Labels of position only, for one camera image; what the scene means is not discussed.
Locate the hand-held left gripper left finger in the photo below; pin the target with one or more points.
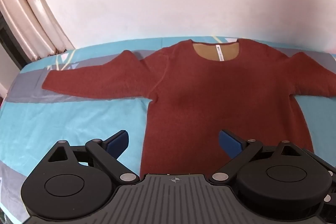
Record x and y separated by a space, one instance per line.
118 142

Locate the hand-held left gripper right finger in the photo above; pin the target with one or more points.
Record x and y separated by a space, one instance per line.
230 144

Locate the red-brown sweater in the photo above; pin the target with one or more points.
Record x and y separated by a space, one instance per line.
210 98

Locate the blue and grey bed sheet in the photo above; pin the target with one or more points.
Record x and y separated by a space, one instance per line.
65 113

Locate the beige patterned curtain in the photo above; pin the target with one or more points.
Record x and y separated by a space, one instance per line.
31 16

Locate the dark window frame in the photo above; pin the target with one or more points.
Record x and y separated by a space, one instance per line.
10 40

